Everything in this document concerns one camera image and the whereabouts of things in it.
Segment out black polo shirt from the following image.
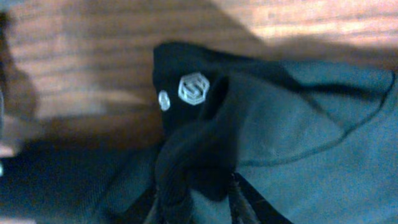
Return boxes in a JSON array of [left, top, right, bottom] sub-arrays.
[[1, 42, 397, 223]]

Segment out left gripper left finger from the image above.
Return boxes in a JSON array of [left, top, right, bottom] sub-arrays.
[[142, 193, 165, 224]]

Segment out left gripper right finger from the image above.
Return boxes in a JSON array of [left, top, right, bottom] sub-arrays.
[[228, 172, 292, 224]]

